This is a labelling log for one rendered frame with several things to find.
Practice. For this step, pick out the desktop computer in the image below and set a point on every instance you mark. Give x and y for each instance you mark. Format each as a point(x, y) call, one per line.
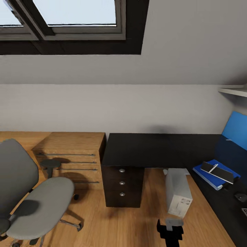
point(178, 195)

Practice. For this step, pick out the swivel chair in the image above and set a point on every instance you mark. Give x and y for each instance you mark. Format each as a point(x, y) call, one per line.
point(43, 208)

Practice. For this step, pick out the notebook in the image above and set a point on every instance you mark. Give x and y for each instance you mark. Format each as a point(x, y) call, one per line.
point(218, 172)

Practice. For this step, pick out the fixed window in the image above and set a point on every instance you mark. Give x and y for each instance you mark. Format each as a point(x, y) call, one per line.
point(72, 27)

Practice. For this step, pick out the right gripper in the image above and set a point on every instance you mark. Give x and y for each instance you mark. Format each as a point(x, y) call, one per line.
point(176, 233)

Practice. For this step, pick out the mouse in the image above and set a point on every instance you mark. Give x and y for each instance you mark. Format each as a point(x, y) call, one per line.
point(241, 197)

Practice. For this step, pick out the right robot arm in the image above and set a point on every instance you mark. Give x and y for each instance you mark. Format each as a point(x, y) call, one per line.
point(171, 232)

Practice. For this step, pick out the folder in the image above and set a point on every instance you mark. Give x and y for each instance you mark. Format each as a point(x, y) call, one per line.
point(214, 181)

